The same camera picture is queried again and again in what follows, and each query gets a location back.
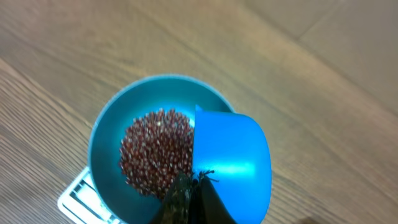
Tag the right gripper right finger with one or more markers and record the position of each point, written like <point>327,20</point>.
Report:
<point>211,209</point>

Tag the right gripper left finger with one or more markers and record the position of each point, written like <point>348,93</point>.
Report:
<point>176,203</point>

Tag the blue measuring scoop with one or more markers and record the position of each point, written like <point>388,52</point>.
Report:
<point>233,149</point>

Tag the teal bowl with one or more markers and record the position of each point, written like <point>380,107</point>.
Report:
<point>165,91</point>

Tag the red beans in bowl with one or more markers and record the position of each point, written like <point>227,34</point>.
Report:
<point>155,149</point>

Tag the white kitchen scale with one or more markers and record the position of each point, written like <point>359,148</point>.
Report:
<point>80,202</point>

